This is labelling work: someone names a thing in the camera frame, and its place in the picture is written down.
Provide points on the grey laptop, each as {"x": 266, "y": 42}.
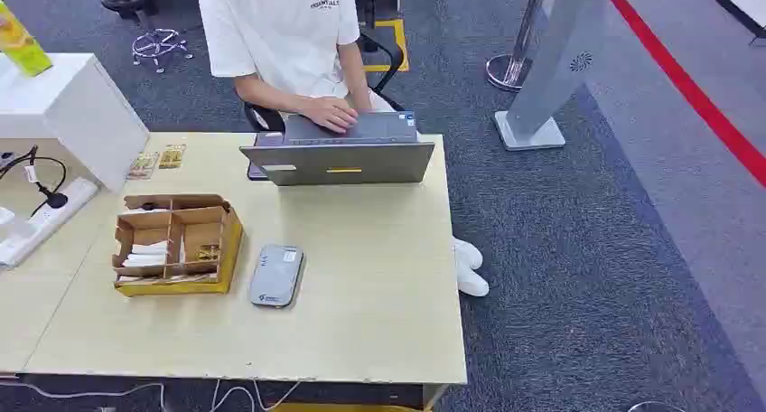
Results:
{"x": 353, "y": 158}

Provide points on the person's hand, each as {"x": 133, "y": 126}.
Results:
{"x": 331, "y": 114}

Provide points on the person's white shoe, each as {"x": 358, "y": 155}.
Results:
{"x": 471, "y": 282}
{"x": 468, "y": 252}

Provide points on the grey card reader device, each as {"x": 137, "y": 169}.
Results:
{"x": 276, "y": 276}

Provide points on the black office chair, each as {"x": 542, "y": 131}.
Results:
{"x": 269, "y": 119}

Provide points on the person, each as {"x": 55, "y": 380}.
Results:
{"x": 281, "y": 32}

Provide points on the wooden box with compartments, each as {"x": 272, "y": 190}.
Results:
{"x": 179, "y": 248}

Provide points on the grey angled floor stand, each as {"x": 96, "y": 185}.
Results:
{"x": 553, "y": 68}

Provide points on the white card stack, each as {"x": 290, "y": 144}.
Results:
{"x": 148, "y": 255}

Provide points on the chrome star chair base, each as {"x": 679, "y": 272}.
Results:
{"x": 158, "y": 45}

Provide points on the white cabinet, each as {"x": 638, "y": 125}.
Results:
{"x": 66, "y": 113}

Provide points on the white power strip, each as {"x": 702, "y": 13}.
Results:
{"x": 42, "y": 220}

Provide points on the green yellow carton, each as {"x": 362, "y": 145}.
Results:
{"x": 21, "y": 44}

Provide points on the silver stanchion post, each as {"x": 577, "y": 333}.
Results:
{"x": 517, "y": 44}

